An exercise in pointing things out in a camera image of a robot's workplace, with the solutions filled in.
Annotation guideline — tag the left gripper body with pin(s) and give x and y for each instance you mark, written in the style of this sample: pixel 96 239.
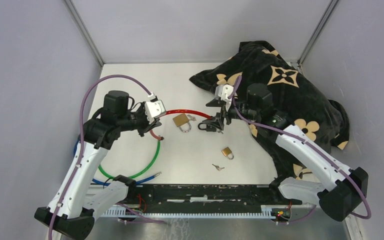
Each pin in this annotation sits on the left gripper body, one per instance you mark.
pixel 142 123

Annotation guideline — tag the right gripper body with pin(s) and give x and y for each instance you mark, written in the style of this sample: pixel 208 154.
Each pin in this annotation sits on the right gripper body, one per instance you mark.
pixel 228 114

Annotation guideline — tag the black padlock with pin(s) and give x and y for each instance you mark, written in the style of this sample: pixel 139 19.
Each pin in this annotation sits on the black padlock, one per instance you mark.
pixel 210 126

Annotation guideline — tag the red cable lock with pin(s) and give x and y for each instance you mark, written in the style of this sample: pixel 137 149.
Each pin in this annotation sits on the red cable lock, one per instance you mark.
pixel 180 111

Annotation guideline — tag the large brass padlock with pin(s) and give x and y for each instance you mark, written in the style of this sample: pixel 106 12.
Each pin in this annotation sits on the large brass padlock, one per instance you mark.
pixel 182 122

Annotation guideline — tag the small brass padlock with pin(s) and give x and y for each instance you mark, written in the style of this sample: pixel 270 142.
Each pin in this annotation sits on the small brass padlock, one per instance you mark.
pixel 227 152

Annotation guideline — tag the small padlock keys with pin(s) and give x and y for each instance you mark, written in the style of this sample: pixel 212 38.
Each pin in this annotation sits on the small padlock keys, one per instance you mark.
pixel 217 167

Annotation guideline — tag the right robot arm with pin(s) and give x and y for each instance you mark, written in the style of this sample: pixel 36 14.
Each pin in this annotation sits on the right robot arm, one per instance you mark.
pixel 340 190

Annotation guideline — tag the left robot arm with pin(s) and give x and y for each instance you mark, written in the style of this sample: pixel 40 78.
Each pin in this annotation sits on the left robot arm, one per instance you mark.
pixel 71 212

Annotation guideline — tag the large padlock keys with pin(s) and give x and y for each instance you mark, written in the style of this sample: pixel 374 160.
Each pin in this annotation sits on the large padlock keys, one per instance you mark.
pixel 191 117

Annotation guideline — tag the black floral blanket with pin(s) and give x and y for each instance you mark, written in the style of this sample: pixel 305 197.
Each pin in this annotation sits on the black floral blanket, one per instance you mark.
pixel 323 120

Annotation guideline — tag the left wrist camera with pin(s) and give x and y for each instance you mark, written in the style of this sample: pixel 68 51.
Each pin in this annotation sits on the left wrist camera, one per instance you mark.
pixel 154 108

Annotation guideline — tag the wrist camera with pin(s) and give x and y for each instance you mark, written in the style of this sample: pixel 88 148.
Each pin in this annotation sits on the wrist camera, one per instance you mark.
pixel 224 92
pixel 154 108

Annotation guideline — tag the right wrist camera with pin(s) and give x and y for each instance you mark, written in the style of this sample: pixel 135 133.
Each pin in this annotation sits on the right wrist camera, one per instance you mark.
pixel 224 92

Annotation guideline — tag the blue cable lock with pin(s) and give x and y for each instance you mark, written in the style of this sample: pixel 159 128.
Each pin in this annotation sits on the blue cable lock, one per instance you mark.
pixel 104 184

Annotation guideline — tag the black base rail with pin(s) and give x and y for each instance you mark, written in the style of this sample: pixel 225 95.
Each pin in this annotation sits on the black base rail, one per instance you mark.
pixel 205 198

